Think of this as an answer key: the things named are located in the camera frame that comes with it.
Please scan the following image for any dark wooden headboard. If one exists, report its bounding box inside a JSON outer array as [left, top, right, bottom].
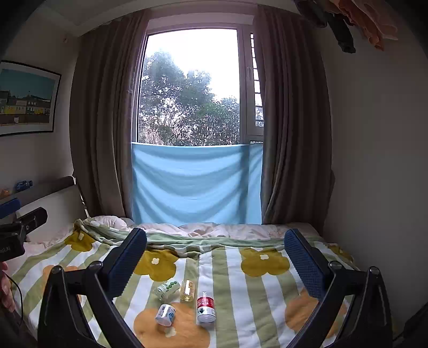
[[0, 176, 90, 242]]

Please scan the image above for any pink quilt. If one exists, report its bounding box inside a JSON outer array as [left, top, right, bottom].
[[91, 216, 318, 240]]

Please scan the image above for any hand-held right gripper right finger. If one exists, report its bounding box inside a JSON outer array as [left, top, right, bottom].
[[284, 228, 393, 348]]

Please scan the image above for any brown curtain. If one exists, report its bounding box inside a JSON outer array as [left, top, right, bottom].
[[69, 9, 150, 219], [252, 5, 336, 225]]

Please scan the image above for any orange hanging garment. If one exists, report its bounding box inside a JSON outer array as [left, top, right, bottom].
[[329, 0, 399, 51]]

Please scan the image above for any black cable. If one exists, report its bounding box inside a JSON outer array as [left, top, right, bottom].
[[6, 273, 25, 323]]

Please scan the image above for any white green dotted cup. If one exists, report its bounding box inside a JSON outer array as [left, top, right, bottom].
[[154, 279, 181, 300]]

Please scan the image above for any framed wall picture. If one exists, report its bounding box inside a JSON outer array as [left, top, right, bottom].
[[0, 60, 62, 137]]

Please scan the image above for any red label cup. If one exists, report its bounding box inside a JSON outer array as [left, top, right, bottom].
[[197, 292, 215, 324]]

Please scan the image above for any floral striped blanket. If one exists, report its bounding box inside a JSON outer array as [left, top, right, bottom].
[[7, 217, 397, 348]]

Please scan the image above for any dark hanging garment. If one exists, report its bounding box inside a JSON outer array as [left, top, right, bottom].
[[293, 0, 357, 54]]

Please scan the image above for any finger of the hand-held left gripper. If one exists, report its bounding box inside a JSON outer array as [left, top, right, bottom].
[[0, 197, 21, 220], [14, 207, 48, 235]]

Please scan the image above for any white pillow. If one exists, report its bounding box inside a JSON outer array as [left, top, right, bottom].
[[5, 222, 77, 278]]

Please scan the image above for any person's left hand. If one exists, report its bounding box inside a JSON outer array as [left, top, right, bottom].
[[0, 262, 16, 313]]

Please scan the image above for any white blue print cup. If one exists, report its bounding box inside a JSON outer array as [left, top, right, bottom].
[[155, 303, 177, 326]]

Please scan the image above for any light blue cloth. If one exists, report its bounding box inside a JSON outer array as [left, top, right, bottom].
[[131, 142, 264, 226]]

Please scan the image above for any clear yellowish cup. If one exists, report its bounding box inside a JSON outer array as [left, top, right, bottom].
[[180, 280, 196, 302]]

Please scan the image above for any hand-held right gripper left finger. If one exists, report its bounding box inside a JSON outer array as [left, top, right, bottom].
[[37, 228, 148, 348]]

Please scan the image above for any white framed window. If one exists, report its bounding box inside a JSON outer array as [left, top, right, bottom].
[[131, 23, 265, 148]]

